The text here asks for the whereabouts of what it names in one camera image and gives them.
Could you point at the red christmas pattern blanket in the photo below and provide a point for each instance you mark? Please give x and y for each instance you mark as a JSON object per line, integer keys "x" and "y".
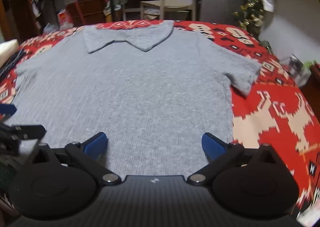
{"x": 275, "y": 112}

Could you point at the wall power outlet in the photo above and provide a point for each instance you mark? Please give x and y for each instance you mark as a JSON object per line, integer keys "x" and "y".
{"x": 299, "y": 72}

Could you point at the grey polo shirt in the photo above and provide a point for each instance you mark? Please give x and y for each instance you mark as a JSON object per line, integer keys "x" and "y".
{"x": 154, "y": 91}

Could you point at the folded blue jeans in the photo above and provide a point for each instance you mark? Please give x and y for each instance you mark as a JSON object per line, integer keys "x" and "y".
{"x": 11, "y": 63}

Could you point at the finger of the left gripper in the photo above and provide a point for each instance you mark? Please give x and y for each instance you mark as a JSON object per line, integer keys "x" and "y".
{"x": 28, "y": 132}
{"x": 7, "y": 109}

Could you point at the wooden drawer chest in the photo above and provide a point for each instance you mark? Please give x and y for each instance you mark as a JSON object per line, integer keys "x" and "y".
{"x": 92, "y": 12}

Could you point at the dark wooden side cabinet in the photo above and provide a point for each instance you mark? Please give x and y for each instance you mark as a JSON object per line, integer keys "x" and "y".
{"x": 311, "y": 90}

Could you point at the small christmas tree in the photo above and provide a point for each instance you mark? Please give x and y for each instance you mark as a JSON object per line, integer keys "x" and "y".
{"x": 250, "y": 17}

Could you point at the green cutting mat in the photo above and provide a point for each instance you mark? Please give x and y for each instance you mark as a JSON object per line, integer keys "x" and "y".
{"x": 7, "y": 175}

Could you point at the folded white towel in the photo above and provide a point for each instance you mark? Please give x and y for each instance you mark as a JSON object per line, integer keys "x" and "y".
{"x": 7, "y": 49}

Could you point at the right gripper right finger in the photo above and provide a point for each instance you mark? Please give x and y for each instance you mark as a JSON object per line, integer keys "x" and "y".
{"x": 253, "y": 183}

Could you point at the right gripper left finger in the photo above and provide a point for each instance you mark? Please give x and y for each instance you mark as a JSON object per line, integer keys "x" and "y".
{"x": 56, "y": 183}

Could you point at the red broom handle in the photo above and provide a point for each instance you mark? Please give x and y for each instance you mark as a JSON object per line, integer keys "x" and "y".
{"x": 80, "y": 12}

